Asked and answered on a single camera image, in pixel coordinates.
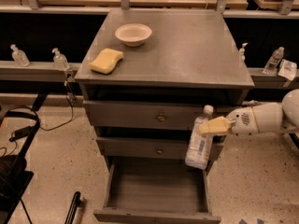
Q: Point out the black power adapter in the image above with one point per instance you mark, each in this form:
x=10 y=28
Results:
x=23 y=132

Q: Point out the top grey drawer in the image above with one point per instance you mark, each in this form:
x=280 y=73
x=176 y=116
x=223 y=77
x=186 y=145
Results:
x=142 y=115

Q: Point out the background clear water bottle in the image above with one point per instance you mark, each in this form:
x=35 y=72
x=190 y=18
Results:
x=274 y=61

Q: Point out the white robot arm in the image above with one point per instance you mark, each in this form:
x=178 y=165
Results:
x=265 y=118

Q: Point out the bottom grey open drawer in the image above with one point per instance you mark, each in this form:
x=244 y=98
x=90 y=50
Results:
x=155 y=191

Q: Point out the white paper bowl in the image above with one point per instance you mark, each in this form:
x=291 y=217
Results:
x=133 y=34

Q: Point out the grey drawer cabinet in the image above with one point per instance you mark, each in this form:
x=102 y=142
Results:
x=190 y=58

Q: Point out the black caster leg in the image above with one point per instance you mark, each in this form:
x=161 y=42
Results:
x=295 y=139

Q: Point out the yellow sponge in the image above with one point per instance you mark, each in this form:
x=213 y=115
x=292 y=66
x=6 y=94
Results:
x=106 y=61

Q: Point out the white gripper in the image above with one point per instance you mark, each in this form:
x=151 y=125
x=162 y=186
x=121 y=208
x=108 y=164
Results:
x=243 y=120

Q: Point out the right small pump bottle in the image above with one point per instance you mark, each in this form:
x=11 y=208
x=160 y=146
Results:
x=242 y=51

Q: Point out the metal rail shelf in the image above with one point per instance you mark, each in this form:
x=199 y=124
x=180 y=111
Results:
x=35 y=71

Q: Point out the black chair frame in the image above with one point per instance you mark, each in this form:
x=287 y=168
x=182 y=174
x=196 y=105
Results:
x=14 y=178

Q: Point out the middle grey drawer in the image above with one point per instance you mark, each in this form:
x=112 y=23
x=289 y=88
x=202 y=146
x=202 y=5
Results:
x=143 y=148

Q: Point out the white plastic packet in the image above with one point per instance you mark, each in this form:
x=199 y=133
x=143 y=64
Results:
x=287 y=69

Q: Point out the far left pump bottle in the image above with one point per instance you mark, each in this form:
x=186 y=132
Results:
x=19 y=56

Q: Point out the grey book on floor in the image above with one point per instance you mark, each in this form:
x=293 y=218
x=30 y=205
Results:
x=253 y=103

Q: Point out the clear plastic water bottle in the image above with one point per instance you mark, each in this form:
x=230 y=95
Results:
x=199 y=147

